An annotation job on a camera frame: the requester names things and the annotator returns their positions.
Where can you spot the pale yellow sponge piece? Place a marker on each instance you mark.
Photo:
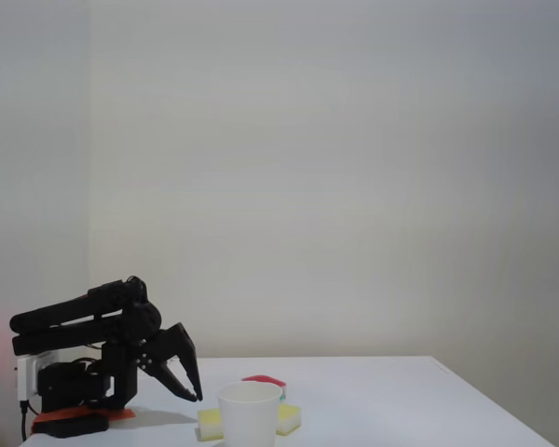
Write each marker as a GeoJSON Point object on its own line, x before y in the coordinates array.
{"type": "Point", "coordinates": [209, 421]}

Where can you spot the white rectangular box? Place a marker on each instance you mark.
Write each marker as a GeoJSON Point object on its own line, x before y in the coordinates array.
{"type": "Point", "coordinates": [27, 377]}

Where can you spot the white paper cup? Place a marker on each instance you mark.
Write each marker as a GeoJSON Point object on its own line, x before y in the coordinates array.
{"type": "Point", "coordinates": [249, 419]}

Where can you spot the green sponge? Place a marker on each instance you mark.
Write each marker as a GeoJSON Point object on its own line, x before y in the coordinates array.
{"type": "Point", "coordinates": [284, 395]}

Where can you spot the red sponge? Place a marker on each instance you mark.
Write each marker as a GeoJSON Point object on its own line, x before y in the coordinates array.
{"type": "Point", "coordinates": [261, 378]}

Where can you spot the orange base tape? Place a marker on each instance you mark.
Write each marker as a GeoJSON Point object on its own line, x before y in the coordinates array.
{"type": "Point", "coordinates": [121, 413]}

